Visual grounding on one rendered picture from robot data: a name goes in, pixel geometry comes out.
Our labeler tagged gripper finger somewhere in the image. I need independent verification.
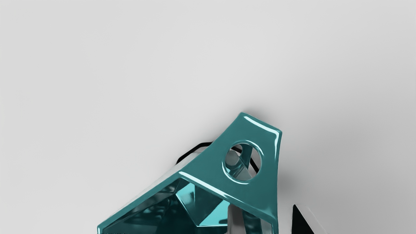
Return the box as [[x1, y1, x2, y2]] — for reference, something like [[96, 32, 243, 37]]
[[291, 204, 329, 234]]

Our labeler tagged teal faceted mug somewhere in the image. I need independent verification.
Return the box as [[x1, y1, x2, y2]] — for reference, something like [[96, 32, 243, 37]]
[[97, 112, 282, 234]]

